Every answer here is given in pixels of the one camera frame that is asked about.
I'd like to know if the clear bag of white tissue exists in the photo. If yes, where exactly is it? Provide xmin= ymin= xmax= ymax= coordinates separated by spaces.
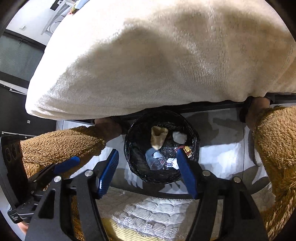
xmin=172 ymin=132 xmax=187 ymax=145

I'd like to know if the person's left hand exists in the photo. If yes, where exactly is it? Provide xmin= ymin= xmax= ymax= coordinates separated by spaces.
xmin=94 ymin=118 xmax=122 ymax=142

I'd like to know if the white blue wrapper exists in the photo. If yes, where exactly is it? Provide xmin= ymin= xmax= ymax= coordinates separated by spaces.
xmin=166 ymin=158 xmax=179 ymax=170

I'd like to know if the white quilted floor mat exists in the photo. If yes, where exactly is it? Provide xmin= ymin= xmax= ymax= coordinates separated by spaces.
xmin=96 ymin=186 xmax=223 ymax=241

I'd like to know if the beige plush bed blanket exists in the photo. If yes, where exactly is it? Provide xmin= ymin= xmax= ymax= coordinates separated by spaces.
xmin=25 ymin=1 xmax=295 ymax=120

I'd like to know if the brown fuzzy right sleeve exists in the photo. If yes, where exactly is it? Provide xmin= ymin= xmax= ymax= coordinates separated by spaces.
xmin=253 ymin=106 xmax=295 ymax=240

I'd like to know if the dark glass door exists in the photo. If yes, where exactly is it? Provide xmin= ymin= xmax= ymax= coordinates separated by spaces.
xmin=1 ymin=30 xmax=46 ymax=81

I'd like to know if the beige paper bag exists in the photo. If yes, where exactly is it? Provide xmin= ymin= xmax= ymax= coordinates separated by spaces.
xmin=151 ymin=126 xmax=169 ymax=150

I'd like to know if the brown fuzzy left sleeve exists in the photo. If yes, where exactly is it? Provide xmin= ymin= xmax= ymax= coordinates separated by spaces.
xmin=20 ymin=126 xmax=106 ymax=178

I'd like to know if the white side desk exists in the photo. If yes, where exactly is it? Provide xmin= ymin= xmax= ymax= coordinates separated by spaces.
xmin=41 ymin=0 xmax=89 ymax=36

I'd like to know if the black trash bin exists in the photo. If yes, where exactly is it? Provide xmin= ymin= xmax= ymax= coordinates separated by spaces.
xmin=124 ymin=111 xmax=200 ymax=184

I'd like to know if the clear plastic cup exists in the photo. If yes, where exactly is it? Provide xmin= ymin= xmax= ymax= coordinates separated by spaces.
xmin=145 ymin=148 xmax=167 ymax=171

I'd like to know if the brown fuzzy sleeve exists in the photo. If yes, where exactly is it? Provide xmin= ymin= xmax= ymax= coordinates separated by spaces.
xmin=253 ymin=106 xmax=295 ymax=240
xmin=20 ymin=126 xmax=106 ymax=178

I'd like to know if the dark red XUE box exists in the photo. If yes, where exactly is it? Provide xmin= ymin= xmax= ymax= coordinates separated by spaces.
xmin=175 ymin=146 xmax=192 ymax=158

